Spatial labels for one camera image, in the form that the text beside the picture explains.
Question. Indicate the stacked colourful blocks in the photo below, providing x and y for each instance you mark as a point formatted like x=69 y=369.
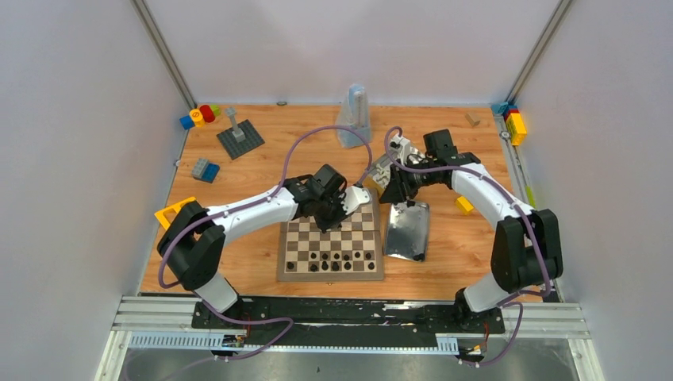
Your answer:
x=514 y=122

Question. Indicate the dark grey lego plate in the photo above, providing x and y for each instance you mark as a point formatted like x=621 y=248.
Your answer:
x=241 y=138

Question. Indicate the small wooden block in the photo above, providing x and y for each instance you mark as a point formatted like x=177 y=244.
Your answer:
x=472 y=119

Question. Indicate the wooden chess board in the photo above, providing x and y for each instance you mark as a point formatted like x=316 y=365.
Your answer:
x=360 y=232

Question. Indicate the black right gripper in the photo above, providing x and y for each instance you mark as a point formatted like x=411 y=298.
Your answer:
x=399 y=189

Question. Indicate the blue metronome in plastic bag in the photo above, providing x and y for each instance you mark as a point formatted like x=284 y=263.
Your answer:
x=354 y=115

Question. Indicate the blue toy block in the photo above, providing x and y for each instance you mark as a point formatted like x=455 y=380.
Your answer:
x=187 y=122

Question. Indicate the gold tin with white pieces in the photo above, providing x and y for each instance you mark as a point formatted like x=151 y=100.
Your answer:
x=378 y=175

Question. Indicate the grey blue lego brick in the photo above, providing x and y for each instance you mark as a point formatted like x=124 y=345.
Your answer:
x=204 y=170

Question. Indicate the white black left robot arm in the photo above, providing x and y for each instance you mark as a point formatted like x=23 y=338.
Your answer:
x=193 y=243

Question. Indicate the silver tin lid black pieces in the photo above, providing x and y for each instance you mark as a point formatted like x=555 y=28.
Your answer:
x=407 y=232

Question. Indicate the red round toy block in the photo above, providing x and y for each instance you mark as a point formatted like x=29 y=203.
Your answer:
x=207 y=113

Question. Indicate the orange toy block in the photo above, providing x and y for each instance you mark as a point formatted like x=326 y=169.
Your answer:
x=162 y=216

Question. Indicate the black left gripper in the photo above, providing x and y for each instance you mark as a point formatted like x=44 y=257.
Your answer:
x=326 y=213

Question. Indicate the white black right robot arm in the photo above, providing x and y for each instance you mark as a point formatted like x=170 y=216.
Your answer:
x=527 y=246

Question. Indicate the yellow round toy block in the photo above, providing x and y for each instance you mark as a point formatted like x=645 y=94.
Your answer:
x=197 y=118

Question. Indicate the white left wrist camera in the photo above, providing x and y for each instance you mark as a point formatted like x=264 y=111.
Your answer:
x=354 y=198

